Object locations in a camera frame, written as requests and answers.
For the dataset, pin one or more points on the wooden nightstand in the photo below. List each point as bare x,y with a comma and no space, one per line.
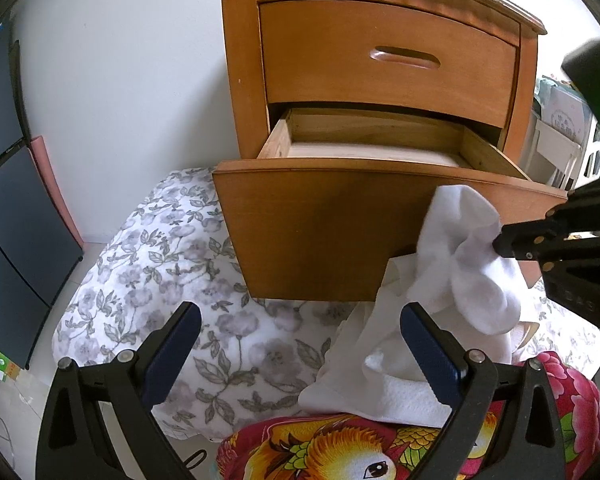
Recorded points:
240,60

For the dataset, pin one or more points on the white printed box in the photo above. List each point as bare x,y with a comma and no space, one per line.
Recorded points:
565,115

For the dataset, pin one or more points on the white sock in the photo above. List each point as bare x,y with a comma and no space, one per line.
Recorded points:
460,240

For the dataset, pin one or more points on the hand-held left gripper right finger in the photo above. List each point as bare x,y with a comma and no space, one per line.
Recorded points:
427,352

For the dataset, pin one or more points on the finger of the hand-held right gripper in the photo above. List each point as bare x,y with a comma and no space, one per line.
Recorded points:
530,250
535,227

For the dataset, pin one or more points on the grey floral white blanket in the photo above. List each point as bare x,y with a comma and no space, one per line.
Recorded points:
155,270

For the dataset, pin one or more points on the red floral printed blanket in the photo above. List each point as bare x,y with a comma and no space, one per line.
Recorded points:
305,450

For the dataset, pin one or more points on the white bookshelf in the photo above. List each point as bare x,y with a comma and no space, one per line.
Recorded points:
555,155

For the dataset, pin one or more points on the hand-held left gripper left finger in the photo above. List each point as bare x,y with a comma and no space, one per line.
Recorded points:
177,345

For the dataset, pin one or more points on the green box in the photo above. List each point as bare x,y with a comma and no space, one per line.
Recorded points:
0,360

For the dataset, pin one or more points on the pink board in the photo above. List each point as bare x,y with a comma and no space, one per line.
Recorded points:
57,190

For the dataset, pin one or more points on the white cloth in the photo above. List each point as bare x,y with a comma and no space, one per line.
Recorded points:
395,395

